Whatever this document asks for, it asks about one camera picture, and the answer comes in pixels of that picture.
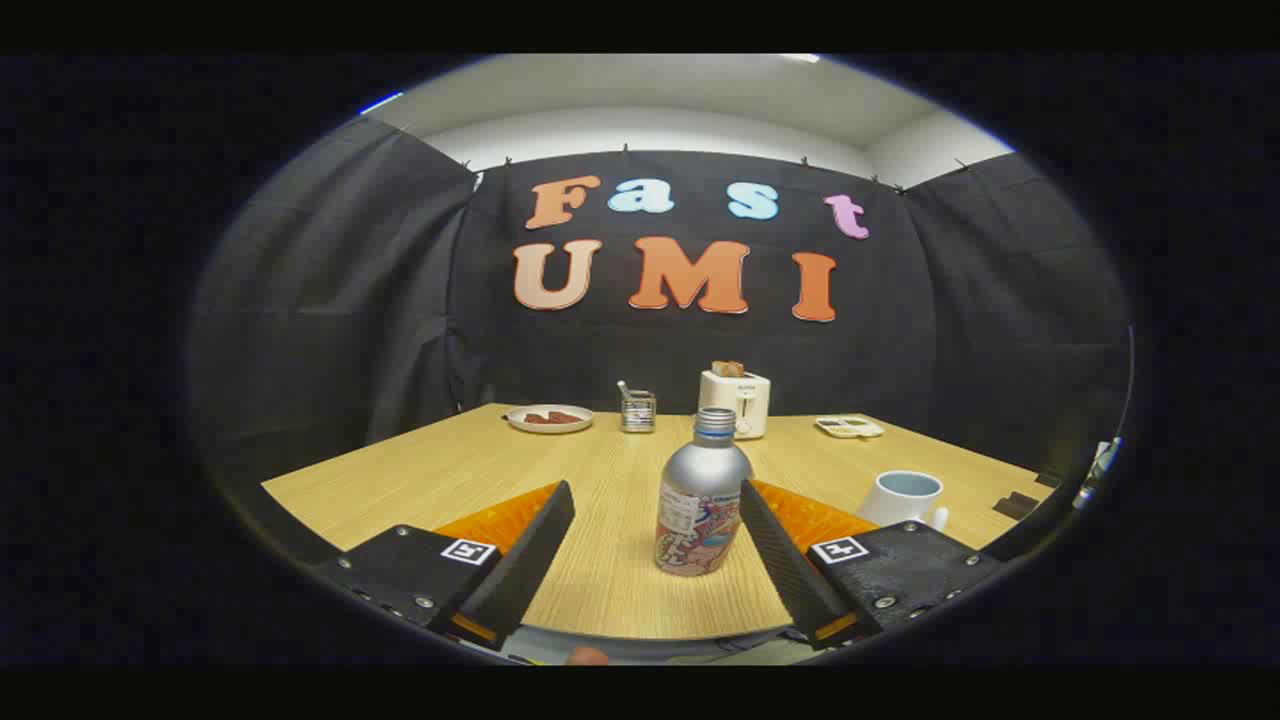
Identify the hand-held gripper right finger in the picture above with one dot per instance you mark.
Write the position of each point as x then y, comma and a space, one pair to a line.
790, 565

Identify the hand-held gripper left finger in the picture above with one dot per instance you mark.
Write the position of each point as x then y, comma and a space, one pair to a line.
520, 565

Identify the black backdrop cloth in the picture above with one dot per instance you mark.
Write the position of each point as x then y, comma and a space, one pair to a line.
330, 300

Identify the wooden table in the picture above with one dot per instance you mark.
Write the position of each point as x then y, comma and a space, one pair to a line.
620, 480

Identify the white cup blue inside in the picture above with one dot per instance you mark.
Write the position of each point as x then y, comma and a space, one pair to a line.
895, 505

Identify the small black block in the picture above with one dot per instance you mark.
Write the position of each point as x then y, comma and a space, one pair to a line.
1015, 505

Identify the white toaster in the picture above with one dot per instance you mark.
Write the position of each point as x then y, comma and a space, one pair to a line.
735, 405

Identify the ceiling light panel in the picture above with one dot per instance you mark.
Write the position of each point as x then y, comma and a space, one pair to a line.
802, 58

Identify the white round plate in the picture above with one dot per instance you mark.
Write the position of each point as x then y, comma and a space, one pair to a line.
515, 420

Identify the white grey gadget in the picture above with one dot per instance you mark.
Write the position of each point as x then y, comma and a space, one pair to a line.
1098, 468

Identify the silver juice bottle printed label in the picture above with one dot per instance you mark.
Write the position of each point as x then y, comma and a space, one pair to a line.
700, 480

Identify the white compartment tray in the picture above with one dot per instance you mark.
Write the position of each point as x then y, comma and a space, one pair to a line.
850, 428

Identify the brown toast slice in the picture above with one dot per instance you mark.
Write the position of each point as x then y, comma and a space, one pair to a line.
727, 369

